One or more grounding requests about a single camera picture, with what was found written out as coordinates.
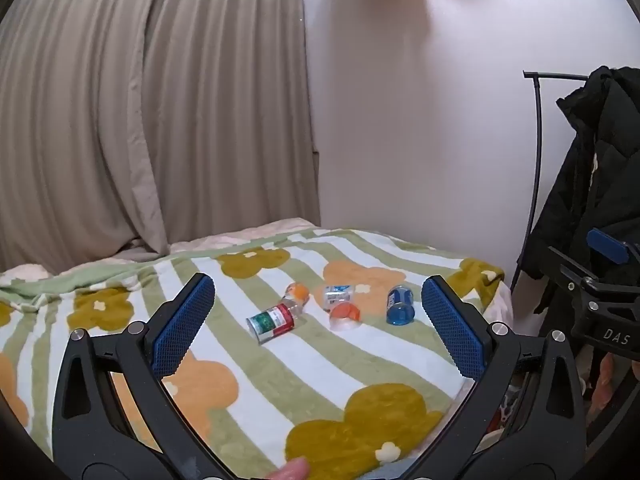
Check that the red green white labelled can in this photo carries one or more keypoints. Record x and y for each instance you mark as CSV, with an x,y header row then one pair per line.
x,y
271,324

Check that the clear cup with orange base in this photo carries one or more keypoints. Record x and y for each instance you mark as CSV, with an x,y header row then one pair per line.
x,y
345,316

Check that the blue translucent cup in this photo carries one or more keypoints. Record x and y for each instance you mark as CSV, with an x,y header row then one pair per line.
x,y
399,307

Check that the pink fleece bed sheet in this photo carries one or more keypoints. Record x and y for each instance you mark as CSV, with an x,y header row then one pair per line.
x,y
250,234

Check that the beige curtain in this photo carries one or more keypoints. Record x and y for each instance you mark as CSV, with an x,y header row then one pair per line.
x,y
150,110

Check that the floral striped blanket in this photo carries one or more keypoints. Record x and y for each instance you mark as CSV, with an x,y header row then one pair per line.
x,y
300,375

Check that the black padded jacket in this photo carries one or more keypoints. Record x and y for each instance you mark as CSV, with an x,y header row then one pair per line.
x,y
600,160

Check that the black clothes rack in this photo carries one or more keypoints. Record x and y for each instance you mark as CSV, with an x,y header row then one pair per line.
x,y
539,125

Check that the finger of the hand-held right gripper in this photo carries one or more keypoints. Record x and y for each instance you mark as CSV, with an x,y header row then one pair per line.
x,y
607,246

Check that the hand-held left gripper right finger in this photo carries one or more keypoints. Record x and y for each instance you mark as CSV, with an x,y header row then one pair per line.
x,y
452,330

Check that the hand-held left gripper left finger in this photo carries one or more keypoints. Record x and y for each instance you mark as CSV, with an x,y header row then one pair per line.
x,y
180,330

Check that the small blue white labelled bottle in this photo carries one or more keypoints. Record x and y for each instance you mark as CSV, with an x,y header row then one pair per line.
x,y
337,295

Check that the small bottle with orange cap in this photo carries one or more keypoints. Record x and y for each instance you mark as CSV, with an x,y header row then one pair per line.
x,y
297,294

